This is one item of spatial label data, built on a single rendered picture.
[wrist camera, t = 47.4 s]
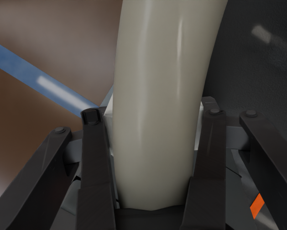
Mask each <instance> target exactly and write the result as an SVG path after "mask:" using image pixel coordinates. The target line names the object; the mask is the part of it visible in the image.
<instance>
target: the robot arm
mask: <svg viewBox="0 0 287 230"><path fill-rule="evenodd" d="M112 109H113V95H112V96H111V98H110V101H109V103H108V106H103V107H99V108H88V109H85V110H83V111H81V113H80V115H81V120H82V124H83V129H81V130H79V131H74V132H71V129H70V127H67V126H63V127H57V128H55V129H53V130H52V131H51V132H50V133H49V134H48V135H47V136H46V138H45V139H44V141H43V142H42V143H41V144H40V146H39V147H38V148H37V149H36V151H35V152H34V153H33V155H32V156H31V157H30V159H29V160H28V161H27V163H26V164H25V165H24V167H23V168H22V169H21V170H20V172H19V173H18V174H17V176H16V177H15V178H14V180H13V181H12V182H11V183H10V185H9V186H8V188H7V189H6V190H5V191H4V193H3V194H2V195H1V197H0V230H50V228H51V226H52V224H53V222H54V219H55V217H56V215H57V213H58V211H59V208H60V206H61V204H62V202H63V200H64V197H65V195H66V193H67V191H68V189H69V186H70V184H71V182H72V180H73V178H74V175H75V173H76V171H77V169H78V167H79V162H80V161H81V186H80V189H78V190H77V202H76V220H75V230H234V229H233V228H232V227H230V226H229V225H228V224H227V223H226V222H225V201H226V148H228V149H237V150H238V152H239V155H240V157H241V159H242V161H243V163H244V165H245V167H246V169H247V170H248V172H249V174H250V176H251V178H252V180H253V182H254V184H255V185H256V187H257V189H258V191H259V193H260V195H261V197H262V199H263V200H264V202H265V204H266V206H267V208H268V210H269V212H270V214H271V215H272V217H273V219H274V221H275V223H276V225H277V227H278V229H279V230H287V140H286V139H285V138H284V137H283V136H282V135H281V133H280V132H279V131H278V130H277V129H276V128H275V127H274V125H273V124H272V123H271V122H270V121H269V120H268V119H267V118H266V117H265V116H264V115H263V114H262V113H261V112H259V111H256V110H245V111H242V112H240V117H230V116H227V115H226V112H225V111H224V110H222V109H220V108H219V106H218V105H217V102H216V100H215V99H214V98H212V97H210V96H209V97H202V99H201V104H200V110H199V115H198V123H197V130H196V137H195V147H194V150H197V151H198V152H197V158H196V163H195V169H194V174H193V177H191V178H190V183H189V187H188V194H187V199H186V204H185V205H174V206H170V207H166V208H162V209H157V210H154V211H148V210H141V209H132V208H124V209H118V208H117V204H116V197H115V188H114V181H113V175H112V168H111V162H110V154H111V155H112V156H113V136H112ZM109 149H110V154H109Z"/></svg>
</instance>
